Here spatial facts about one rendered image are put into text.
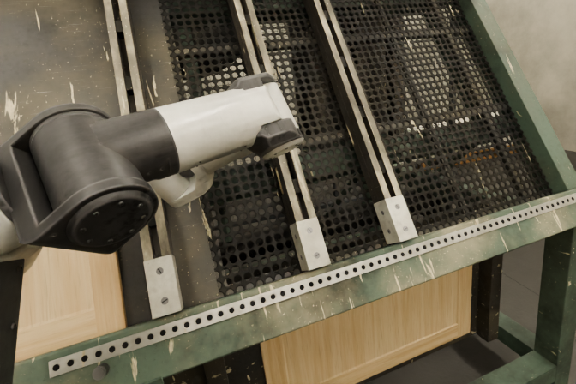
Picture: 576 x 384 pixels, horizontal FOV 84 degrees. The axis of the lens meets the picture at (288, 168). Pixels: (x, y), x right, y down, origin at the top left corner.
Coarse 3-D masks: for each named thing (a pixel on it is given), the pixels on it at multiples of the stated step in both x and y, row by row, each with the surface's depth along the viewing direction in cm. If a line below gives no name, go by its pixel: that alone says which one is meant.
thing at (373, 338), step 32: (416, 288) 123; (448, 288) 129; (352, 320) 115; (384, 320) 120; (416, 320) 126; (448, 320) 133; (288, 352) 108; (320, 352) 113; (352, 352) 118; (384, 352) 124; (416, 352) 130
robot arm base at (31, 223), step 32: (32, 128) 35; (0, 160) 34; (32, 160) 36; (32, 192) 32; (96, 192) 30; (128, 192) 32; (32, 224) 30; (64, 224) 30; (96, 224) 32; (128, 224) 35
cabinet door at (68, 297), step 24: (48, 264) 72; (72, 264) 74; (96, 264) 74; (24, 288) 70; (48, 288) 71; (72, 288) 72; (96, 288) 73; (120, 288) 74; (24, 312) 69; (48, 312) 70; (72, 312) 71; (96, 312) 72; (120, 312) 73; (24, 336) 67; (48, 336) 68; (72, 336) 69; (96, 336) 70
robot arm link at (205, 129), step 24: (264, 72) 50; (216, 96) 44; (240, 96) 45; (264, 96) 46; (168, 120) 39; (192, 120) 40; (216, 120) 42; (240, 120) 43; (264, 120) 46; (288, 120) 49; (192, 144) 40; (216, 144) 42; (240, 144) 45; (264, 144) 47; (288, 144) 51
